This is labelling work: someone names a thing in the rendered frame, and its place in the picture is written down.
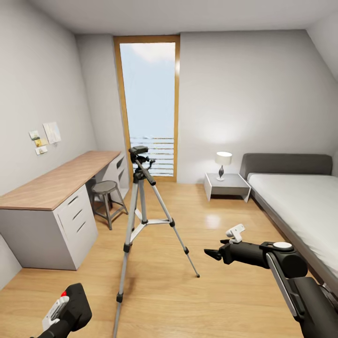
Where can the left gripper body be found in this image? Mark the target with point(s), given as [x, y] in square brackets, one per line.
[63, 327]

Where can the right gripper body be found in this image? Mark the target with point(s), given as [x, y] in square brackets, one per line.
[236, 252]

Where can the digital camera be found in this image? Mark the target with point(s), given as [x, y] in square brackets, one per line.
[78, 302]

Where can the taboret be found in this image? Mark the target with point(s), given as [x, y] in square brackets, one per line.
[105, 188]

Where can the camera tripod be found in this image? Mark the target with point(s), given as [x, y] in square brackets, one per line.
[140, 176]

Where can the table lamp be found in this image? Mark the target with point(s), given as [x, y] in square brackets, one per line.
[222, 158]

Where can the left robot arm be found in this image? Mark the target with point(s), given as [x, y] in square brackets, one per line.
[59, 328]

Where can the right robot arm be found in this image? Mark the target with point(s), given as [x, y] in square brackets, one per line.
[312, 305]

